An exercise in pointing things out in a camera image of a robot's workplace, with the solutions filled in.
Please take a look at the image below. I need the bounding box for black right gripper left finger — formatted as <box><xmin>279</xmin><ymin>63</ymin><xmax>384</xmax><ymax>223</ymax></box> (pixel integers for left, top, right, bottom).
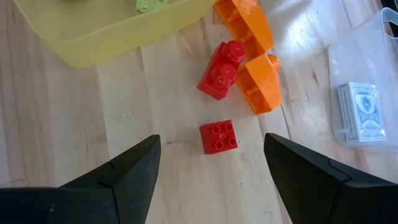
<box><xmin>0</xmin><ymin>134</ymin><xmax>162</xmax><ymax>224</ymax></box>

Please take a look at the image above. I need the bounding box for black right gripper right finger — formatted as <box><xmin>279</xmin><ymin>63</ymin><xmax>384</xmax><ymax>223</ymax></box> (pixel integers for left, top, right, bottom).
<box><xmin>263</xmin><ymin>133</ymin><xmax>398</xmax><ymax>224</ymax></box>

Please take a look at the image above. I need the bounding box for clear plastic container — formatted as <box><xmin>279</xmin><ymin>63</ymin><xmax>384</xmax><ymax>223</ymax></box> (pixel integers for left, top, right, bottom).
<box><xmin>328</xmin><ymin>7</ymin><xmax>398</xmax><ymax>153</ymax></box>

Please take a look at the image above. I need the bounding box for yellow translucent plastic bin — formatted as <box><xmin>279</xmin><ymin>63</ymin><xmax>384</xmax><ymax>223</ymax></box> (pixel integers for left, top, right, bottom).
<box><xmin>12</xmin><ymin>0</ymin><xmax>218</xmax><ymax>68</ymax></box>

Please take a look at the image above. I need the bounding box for pale lime block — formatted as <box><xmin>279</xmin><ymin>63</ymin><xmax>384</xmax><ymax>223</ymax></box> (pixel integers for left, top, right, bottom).
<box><xmin>136</xmin><ymin>0</ymin><xmax>169</xmax><ymax>13</ymax></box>

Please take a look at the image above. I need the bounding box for small orange sloped block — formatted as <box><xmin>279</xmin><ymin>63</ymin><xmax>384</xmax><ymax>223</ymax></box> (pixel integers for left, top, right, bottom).
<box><xmin>236</xmin><ymin>53</ymin><xmax>283</xmax><ymax>116</ymax></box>

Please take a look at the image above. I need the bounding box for small red block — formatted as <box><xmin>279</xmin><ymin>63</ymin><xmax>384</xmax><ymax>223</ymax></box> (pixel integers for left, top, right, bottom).
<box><xmin>198</xmin><ymin>119</ymin><xmax>239</xmax><ymax>156</ymax></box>

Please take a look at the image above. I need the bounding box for red-pink stepped block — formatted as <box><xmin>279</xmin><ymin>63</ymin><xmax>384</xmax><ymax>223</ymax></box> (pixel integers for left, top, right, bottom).
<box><xmin>197</xmin><ymin>40</ymin><xmax>246</xmax><ymax>101</ymax></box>

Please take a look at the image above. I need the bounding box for large orange sloped block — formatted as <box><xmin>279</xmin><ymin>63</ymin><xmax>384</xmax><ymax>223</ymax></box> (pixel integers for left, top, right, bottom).
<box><xmin>213</xmin><ymin>0</ymin><xmax>274</xmax><ymax>60</ymax></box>

